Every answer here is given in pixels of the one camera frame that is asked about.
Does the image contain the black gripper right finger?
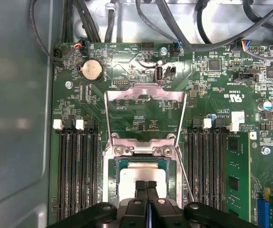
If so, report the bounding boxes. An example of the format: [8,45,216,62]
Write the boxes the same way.
[148,180,258,228]

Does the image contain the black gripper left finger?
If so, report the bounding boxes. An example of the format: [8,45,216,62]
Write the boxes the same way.
[46,180,149,228]

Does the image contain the CPU with silver top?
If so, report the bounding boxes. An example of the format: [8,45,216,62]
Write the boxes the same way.
[116,158,172,207]

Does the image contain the metal wire locking lever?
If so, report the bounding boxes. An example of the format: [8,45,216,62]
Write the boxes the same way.
[174,144,195,203]

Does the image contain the metal socket cover frame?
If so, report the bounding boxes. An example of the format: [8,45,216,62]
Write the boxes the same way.
[104,83,188,153]

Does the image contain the CPU socket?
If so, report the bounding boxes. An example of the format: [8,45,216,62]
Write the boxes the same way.
[102,142,184,209]

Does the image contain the RAM slot with white clips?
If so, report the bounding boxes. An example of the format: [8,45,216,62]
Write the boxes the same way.
[199,118,213,209]
[75,119,87,214]
[52,119,66,221]
[225,122,253,223]

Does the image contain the blue expansion slot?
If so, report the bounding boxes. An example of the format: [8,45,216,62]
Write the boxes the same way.
[256,196,271,228]

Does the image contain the green RAM stick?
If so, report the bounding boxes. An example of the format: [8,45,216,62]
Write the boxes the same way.
[226,132,251,223]

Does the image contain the green motherboard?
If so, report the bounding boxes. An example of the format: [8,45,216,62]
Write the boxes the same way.
[52,41,273,228]

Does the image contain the internal USB port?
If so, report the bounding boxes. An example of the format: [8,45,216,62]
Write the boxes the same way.
[155,66,165,84]

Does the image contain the silver coin battery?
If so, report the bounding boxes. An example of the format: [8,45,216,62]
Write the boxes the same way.
[79,59,104,82]

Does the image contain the black and grey PC case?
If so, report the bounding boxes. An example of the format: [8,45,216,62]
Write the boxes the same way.
[0,0,273,228]

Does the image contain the thin black cable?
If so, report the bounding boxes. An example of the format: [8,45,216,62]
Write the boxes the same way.
[29,0,65,63]
[104,4,116,43]
[196,0,214,45]

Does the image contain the black cable bundle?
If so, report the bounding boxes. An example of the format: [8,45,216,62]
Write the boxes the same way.
[64,0,102,46]

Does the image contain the thick grey cable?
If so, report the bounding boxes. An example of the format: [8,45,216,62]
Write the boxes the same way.
[136,0,273,52]

